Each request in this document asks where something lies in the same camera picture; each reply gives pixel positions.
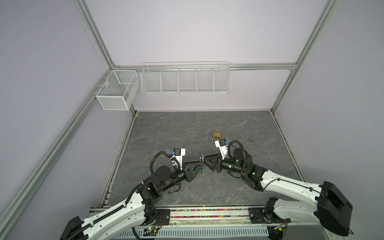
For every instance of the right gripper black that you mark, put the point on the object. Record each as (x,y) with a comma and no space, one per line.
(218,162)

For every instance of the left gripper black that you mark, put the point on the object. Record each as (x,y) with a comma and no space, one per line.
(189,171)

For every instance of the small blue padlock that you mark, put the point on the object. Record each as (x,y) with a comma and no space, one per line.
(202,160)

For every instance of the brass padlock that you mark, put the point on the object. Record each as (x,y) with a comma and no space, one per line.
(215,136)

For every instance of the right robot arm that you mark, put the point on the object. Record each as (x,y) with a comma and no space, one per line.
(322,204)

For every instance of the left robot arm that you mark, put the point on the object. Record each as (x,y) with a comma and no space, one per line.
(138,208)

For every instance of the white mesh box basket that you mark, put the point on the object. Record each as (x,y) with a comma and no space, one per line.
(118,90)

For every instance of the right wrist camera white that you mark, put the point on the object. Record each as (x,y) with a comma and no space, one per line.
(222,145)

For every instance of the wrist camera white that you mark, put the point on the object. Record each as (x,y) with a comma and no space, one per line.
(177,158)
(222,145)

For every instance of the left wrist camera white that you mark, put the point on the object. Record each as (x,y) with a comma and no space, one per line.
(177,158)

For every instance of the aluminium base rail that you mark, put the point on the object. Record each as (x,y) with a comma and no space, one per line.
(207,217)

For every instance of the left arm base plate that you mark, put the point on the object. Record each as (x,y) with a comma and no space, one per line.
(160,218)

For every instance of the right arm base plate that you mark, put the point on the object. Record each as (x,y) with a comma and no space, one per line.
(261,215)

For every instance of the white wire shelf basket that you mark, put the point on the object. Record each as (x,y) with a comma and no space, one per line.
(186,78)

